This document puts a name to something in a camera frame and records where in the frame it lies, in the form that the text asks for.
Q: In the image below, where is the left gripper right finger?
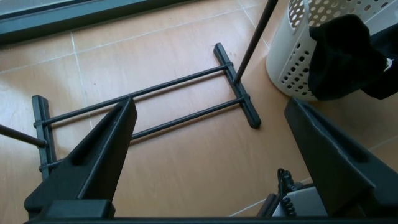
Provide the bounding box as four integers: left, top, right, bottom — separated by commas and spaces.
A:
284, 95, 398, 218

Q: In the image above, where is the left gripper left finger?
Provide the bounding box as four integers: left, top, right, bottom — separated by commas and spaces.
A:
24, 96, 138, 218

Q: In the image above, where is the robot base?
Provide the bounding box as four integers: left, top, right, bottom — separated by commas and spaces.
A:
257, 167, 329, 218

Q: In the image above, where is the heap of clothes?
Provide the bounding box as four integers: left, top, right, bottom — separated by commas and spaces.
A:
307, 14, 398, 101

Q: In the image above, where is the white laundry basket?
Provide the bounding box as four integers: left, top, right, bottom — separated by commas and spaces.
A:
266, 0, 398, 102

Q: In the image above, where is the black clothes rack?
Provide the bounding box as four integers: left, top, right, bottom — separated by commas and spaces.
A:
0, 0, 279, 181

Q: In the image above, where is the window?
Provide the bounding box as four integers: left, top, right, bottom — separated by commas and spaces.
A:
0, 0, 200, 44

